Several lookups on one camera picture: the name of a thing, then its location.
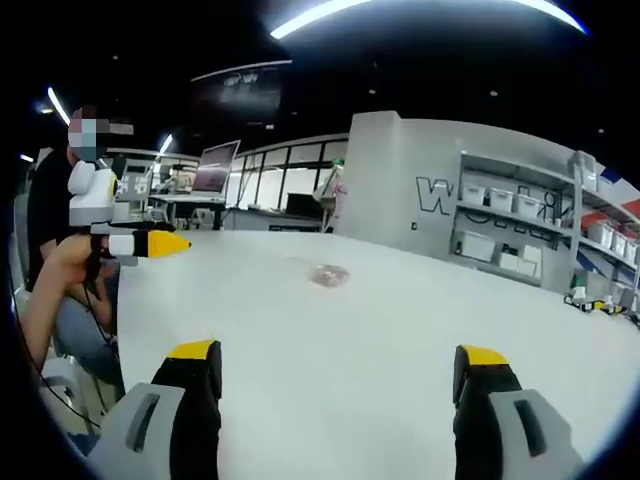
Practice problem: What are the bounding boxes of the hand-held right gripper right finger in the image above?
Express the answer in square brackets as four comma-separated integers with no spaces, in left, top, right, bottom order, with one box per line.
[452,344,587,480]

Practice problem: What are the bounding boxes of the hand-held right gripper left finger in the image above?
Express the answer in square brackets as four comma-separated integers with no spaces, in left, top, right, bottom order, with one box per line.
[87,339,223,480]

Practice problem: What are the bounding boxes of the clear resealable bag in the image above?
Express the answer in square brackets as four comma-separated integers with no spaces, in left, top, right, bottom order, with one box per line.
[284,255,352,290]

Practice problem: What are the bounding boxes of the person's left hand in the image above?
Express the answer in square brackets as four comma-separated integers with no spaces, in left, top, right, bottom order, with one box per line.
[55,233,112,321]

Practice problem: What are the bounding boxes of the grey workbench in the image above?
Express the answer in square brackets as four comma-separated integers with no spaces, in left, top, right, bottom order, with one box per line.
[148,192,227,232]

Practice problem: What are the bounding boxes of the person's black shirt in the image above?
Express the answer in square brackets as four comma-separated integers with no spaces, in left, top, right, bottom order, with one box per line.
[25,147,77,294]

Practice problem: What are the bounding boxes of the person's blue jeans legs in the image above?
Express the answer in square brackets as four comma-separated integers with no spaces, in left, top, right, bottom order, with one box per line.
[52,259,126,399]

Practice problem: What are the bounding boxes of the white stool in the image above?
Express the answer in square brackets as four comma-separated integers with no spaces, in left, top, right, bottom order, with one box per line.
[40,355,109,436]

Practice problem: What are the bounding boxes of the large tilted monitor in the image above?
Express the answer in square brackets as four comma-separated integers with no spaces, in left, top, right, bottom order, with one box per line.
[191,140,242,195]

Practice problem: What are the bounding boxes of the low grey cabinet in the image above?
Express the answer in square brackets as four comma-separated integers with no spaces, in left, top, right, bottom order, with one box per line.
[222,205,324,233]

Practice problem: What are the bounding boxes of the black and yellow device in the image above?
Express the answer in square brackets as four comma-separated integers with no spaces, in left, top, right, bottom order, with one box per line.
[563,285,640,329]

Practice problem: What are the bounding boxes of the hanging dark ceiling screen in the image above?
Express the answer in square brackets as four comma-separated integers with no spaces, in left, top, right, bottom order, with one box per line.
[189,59,294,127]

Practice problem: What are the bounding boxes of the grey metal shelf unit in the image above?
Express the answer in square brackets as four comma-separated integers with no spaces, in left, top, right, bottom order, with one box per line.
[569,149,640,314]
[448,149,584,290]

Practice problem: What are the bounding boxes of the row of white storage bins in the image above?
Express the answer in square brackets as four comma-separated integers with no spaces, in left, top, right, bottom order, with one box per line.
[585,218,640,267]
[458,183,545,277]

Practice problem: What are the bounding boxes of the long curved ceiling light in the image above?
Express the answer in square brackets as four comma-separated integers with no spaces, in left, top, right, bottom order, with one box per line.
[269,0,590,40]

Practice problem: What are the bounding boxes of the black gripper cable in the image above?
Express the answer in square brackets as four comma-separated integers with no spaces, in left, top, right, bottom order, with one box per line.
[10,249,121,432]

